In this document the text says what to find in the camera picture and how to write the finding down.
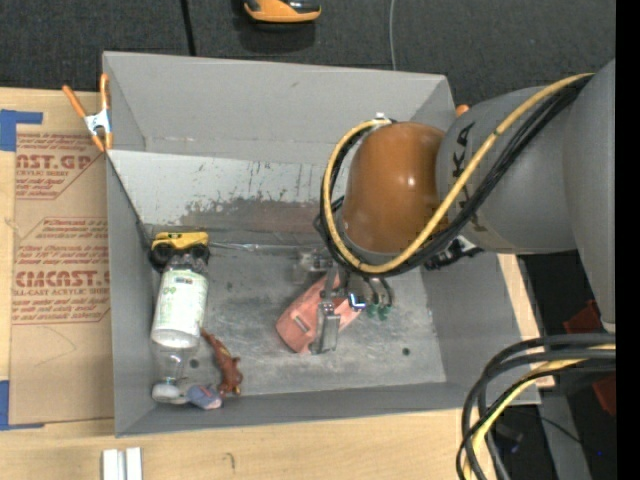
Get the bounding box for red-brown flat block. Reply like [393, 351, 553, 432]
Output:
[275, 272, 363, 355]

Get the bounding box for grey metal bin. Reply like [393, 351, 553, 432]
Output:
[101, 51, 542, 438]

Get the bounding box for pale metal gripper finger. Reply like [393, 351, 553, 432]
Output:
[311, 301, 342, 356]
[292, 248, 332, 285]

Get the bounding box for black cylinder on white bracket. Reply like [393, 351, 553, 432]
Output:
[423, 235, 484, 272]

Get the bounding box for red-brown toy animal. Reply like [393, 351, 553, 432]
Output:
[199, 328, 245, 397]

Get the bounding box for yellow toy truck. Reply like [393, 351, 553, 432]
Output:
[149, 230, 212, 269]

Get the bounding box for brown cardboard board, red print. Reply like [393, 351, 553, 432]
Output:
[0, 86, 116, 432]

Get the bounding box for small blue and pink toy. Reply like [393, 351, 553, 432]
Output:
[185, 384, 224, 412]

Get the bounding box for clear plastic bottle, white label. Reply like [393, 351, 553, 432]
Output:
[149, 261, 211, 404]

